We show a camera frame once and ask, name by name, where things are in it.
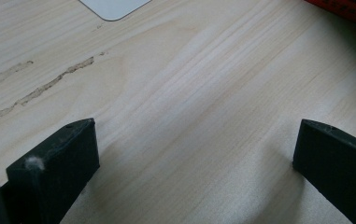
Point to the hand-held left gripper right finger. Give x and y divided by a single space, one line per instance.
337 174

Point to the red picture book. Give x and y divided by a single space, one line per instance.
340 6

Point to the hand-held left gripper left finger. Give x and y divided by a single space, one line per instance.
54 174

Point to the clear acrylic book rack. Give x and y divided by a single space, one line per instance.
113 9

